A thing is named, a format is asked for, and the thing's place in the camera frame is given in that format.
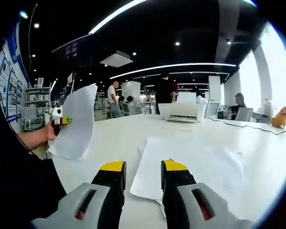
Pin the white printer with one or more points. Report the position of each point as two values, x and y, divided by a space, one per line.
181 111

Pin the white tube lamp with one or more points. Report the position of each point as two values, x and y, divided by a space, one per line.
53 86

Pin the person's left hand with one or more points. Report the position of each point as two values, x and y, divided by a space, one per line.
51 133

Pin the small white framed sign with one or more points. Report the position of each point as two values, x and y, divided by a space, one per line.
40 82

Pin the group of ceiling spotlights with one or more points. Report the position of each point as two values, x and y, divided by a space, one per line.
177 43

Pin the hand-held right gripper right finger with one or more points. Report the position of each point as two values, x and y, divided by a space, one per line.
193 207

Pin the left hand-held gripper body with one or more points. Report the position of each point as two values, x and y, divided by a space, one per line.
54 113

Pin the white paper sheet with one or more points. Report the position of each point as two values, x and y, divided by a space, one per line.
78 114

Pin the long curved ceiling light strip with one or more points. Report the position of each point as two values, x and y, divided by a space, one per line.
181 65

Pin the white ceiling air conditioner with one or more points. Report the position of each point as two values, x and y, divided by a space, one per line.
116 59

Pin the hanging dark display screen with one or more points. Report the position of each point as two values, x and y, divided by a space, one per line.
71 50

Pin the white printing paper sheets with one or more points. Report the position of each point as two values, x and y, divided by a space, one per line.
193 171

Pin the white round appliance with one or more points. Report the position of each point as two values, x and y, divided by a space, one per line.
267 107

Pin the wide ceiling light strip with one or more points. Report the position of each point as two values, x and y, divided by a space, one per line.
114 15

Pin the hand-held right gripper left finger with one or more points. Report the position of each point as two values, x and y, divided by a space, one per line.
69 207

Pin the orange plush toy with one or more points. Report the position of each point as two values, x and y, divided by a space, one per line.
280 118

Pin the blue white wall display board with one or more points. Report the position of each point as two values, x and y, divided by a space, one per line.
12 90

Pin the white table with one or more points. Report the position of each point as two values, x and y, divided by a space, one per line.
124 128

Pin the grey metal shelf rack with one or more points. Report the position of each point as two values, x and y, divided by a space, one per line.
37 96

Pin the white mesh office chair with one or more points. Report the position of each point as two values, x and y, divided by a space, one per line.
32 119
244 114
212 109

